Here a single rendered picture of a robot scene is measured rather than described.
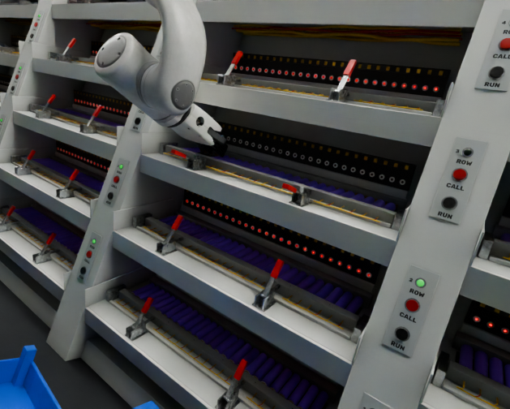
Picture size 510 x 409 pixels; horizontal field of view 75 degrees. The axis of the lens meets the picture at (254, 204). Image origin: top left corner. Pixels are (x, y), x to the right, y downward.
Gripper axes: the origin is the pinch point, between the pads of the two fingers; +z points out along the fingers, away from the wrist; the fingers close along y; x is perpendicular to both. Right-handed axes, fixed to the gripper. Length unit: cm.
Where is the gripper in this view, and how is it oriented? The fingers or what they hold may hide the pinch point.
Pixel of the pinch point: (214, 146)
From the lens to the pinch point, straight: 80.7
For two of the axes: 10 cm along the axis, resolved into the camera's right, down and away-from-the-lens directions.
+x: -4.1, 9.0, -1.4
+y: -8.1, -2.9, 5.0
